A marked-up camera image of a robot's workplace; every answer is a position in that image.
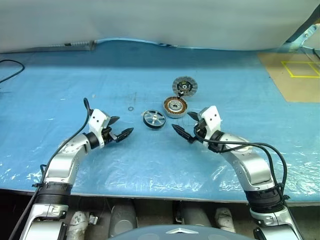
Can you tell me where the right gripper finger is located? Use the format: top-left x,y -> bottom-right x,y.
187,111 -> 201,122
171,123 -> 198,145

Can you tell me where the grey robot torso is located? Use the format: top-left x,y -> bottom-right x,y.
106,223 -> 227,240

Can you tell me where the silver spoked motor rotor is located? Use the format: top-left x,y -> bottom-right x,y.
142,109 -> 166,130

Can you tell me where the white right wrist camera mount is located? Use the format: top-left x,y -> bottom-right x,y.
200,105 -> 223,141

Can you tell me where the blue plastic table cover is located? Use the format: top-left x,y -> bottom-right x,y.
0,37 -> 320,203

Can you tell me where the grey motor stator housing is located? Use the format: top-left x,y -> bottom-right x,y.
163,96 -> 188,119

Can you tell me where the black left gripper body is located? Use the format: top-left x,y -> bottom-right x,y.
101,116 -> 119,145

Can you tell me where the brown cardboard sheet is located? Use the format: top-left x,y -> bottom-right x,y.
257,48 -> 320,103

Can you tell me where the grey rounded cylinder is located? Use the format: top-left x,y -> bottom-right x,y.
109,199 -> 138,237
179,199 -> 213,227

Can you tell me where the whitish mottled rounded shape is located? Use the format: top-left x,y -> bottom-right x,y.
215,207 -> 236,234
67,210 -> 89,240

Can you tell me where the silver metal stand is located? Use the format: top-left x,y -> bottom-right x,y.
283,23 -> 320,55

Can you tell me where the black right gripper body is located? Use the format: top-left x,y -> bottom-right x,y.
193,119 -> 210,145

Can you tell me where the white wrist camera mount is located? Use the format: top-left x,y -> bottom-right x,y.
88,108 -> 111,149
200,105 -> 223,141

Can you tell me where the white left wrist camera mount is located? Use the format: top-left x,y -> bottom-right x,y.
88,108 -> 111,149

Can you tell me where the white backdrop sheet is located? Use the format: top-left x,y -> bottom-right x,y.
0,0 -> 320,55

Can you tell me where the motor cover with circuit board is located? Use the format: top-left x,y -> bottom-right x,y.
172,76 -> 199,99

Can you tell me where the thin black cable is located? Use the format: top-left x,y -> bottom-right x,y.
0,59 -> 26,85

